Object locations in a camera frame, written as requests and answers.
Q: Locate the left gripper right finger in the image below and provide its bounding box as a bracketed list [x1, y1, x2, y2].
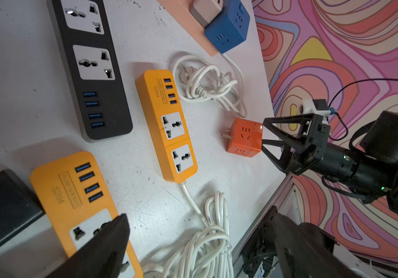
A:
[274, 214, 358, 278]

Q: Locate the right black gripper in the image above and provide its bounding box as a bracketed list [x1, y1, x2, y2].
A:
[260, 113, 359, 181]

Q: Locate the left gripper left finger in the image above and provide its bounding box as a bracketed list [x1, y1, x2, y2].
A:
[48, 214, 131, 278]

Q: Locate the orange cube socket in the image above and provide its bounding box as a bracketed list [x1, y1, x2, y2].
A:
[224, 118, 263, 158]

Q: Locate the yellow power strip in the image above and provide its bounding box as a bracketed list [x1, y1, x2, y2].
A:
[30, 151, 144, 278]

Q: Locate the black charger plug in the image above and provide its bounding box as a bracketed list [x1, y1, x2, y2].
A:
[0, 169, 45, 247]

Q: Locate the blue cube socket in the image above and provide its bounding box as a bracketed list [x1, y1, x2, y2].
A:
[204, 0, 250, 54]

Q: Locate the orange power strip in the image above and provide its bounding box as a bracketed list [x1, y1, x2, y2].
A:
[135, 69, 198, 184]

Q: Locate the pink power strip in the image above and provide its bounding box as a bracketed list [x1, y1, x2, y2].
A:
[158, 0, 219, 57]

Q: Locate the black power strip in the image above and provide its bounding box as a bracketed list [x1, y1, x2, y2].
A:
[47, 0, 133, 142]

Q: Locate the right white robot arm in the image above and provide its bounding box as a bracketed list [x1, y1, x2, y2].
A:
[261, 111, 398, 214]

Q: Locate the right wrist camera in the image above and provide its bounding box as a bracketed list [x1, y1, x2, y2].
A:
[300, 99, 335, 124]

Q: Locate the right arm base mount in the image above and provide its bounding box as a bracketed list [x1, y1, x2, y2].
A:
[233, 204, 338, 278]

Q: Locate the white coiled cable right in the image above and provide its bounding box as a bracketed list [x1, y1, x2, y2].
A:
[141, 180, 235, 278]

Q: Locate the white cable left strip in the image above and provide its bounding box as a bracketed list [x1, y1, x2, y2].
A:
[170, 51, 248, 119]

